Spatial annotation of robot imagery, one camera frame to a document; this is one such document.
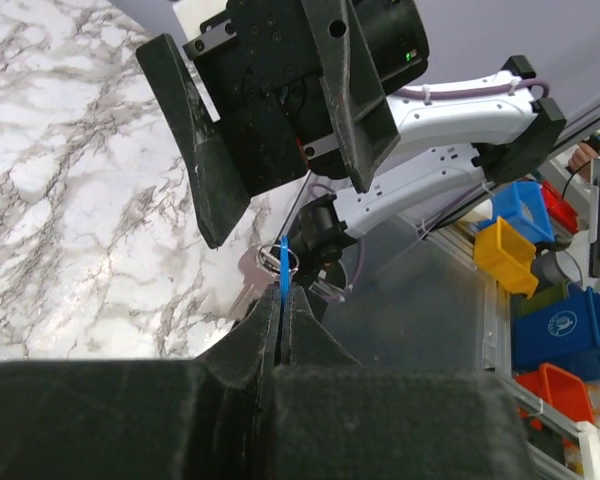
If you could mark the yellow storage bin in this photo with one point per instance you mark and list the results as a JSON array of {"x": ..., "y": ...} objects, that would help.
[{"x": 507, "y": 256}]

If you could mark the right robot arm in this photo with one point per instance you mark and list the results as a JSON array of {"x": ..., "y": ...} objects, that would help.
[{"x": 453, "y": 137}]

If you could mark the red storage bin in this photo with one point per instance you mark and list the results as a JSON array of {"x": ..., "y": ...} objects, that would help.
[{"x": 561, "y": 215}]

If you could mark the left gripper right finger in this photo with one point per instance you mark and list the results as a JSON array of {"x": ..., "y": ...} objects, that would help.
[{"x": 332, "y": 418}]

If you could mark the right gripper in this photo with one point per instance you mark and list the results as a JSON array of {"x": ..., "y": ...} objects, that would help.
[{"x": 298, "y": 86}]

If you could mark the orange storage bin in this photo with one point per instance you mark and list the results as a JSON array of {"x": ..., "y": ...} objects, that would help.
[{"x": 561, "y": 389}]

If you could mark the silver key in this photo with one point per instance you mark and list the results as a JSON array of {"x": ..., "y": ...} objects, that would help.
[{"x": 255, "y": 281}]

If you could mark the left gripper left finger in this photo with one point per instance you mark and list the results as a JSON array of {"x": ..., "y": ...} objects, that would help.
[{"x": 107, "y": 419}]

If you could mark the blue key tag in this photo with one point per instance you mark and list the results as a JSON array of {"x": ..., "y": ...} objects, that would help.
[{"x": 284, "y": 273}]

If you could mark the blue storage bin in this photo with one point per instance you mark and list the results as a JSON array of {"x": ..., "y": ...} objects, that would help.
[{"x": 522, "y": 205}]

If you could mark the large blue bin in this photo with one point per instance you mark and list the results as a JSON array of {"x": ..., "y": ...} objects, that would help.
[{"x": 565, "y": 334}]

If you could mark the aluminium frame rail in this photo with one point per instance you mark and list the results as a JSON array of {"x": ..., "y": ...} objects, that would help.
[{"x": 495, "y": 334}]

